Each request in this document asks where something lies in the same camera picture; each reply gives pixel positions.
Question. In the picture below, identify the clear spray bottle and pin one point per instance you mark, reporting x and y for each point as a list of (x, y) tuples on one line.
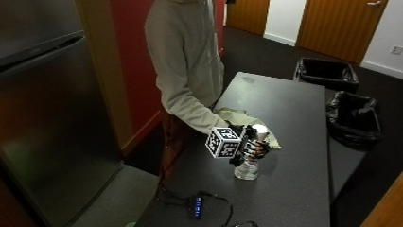
[(248, 167)]

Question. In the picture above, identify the white marker cube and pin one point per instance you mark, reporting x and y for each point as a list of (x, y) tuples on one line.
[(222, 142)]

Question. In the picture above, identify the pale green cloth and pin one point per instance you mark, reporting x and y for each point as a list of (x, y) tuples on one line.
[(240, 119)]

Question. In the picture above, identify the black usb hub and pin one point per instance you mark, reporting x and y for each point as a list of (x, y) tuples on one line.
[(195, 207)]

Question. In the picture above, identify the bin with black bag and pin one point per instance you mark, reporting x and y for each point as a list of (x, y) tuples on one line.
[(352, 119)]

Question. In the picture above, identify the square black-lined bin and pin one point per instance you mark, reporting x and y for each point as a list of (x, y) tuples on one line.
[(327, 73)]

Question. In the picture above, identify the the person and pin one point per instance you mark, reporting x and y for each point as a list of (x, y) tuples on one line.
[(185, 63)]

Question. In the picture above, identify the stainless steel refrigerator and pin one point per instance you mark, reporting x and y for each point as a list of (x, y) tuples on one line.
[(50, 110)]

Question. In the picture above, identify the white wall socket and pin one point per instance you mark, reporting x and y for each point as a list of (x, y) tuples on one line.
[(396, 49)]

